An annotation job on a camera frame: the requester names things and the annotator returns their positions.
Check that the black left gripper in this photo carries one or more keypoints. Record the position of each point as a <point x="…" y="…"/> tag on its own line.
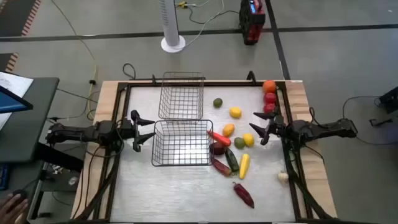
<point x="127" y="129"/>

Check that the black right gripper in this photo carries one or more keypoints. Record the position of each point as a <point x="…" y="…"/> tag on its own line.
<point x="277" y="127"/>

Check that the yellow lemon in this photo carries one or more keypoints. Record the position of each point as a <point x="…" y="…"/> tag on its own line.
<point x="235" y="112"/>
<point x="249" y="140"/>

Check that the green lime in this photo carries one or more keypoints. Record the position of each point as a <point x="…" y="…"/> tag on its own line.
<point x="217" y="103"/>
<point x="239" y="143"/>

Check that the orange-yellow mango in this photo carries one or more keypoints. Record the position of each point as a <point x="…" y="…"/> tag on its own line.
<point x="228" y="130"/>

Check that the orange fruit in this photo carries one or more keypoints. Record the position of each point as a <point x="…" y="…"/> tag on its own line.
<point x="269" y="86"/>

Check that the orange-red carrot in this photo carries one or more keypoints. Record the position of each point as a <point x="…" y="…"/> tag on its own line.
<point x="220" y="139"/>

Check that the yellow corn banana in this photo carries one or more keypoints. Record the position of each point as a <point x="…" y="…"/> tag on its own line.
<point x="244" y="166"/>

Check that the green cucumber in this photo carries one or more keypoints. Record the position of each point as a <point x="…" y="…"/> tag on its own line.
<point x="232" y="160"/>

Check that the white garlic bulb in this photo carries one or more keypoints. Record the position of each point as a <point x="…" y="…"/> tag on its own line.
<point x="283" y="177"/>

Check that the red chili pepper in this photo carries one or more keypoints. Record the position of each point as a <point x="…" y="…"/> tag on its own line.
<point x="221" y="167"/>

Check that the dark maroon chili pepper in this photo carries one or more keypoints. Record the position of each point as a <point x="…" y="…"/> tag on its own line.
<point x="243" y="195"/>

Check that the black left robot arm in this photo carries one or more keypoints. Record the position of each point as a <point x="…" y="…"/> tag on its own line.
<point x="81" y="133"/>

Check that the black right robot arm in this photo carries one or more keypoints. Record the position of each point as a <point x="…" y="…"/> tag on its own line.
<point x="326" y="129"/>

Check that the red tomato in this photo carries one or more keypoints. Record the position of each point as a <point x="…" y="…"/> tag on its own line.
<point x="269" y="108"/>
<point x="270" y="98"/>

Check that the dark red onion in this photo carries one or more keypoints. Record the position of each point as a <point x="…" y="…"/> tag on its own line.
<point x="216" y="149"/>

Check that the black case with stickers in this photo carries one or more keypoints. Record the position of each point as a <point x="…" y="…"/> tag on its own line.
<point x="59" y="183"/>

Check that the red and black toolbox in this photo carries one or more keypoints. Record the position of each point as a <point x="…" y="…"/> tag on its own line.
<point x="252" y="21"/>

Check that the white tower fan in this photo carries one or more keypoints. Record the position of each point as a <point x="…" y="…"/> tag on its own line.
<point x="169" y="25"/>

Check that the black desk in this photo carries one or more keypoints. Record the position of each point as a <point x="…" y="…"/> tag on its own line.
<point x="34" y="124"/>

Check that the small black floor stand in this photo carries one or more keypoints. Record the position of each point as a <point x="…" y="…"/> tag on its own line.
<point x="381" y="122"/>

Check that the black box device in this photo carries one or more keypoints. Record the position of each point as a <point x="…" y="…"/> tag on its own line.
<point x="390" y="99"/>

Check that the white paper sheet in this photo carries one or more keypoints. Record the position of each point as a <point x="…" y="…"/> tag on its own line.
<point x="18" y="84"/>

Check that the computer monitor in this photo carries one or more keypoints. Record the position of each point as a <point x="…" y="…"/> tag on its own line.
<point x="12" y="101"/>

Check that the black computer mouse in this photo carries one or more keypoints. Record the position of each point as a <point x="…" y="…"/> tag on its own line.
<point x="19" y="193"/>

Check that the black keyboard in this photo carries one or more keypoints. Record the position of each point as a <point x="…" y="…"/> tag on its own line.
<point x="3" y="177"/>

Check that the small black striped-edge floor mat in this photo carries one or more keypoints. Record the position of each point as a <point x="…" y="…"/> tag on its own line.
<point x="6" y="62"/>

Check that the person's hand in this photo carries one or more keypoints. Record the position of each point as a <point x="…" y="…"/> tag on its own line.
<point x="11" y="210"/>

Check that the large black striped-edge floor mat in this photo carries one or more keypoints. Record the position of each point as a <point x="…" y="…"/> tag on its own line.
<point x="15" y="15"/>

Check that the black arched frame clamp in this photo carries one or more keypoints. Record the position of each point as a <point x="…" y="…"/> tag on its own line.
<point x="251" y="77"/>

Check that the black table frame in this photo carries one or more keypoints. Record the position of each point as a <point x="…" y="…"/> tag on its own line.
<point x="233" y="84"/>

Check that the black small frame clamp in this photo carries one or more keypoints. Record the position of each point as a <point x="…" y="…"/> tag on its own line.
<point x="153" y="79"/>

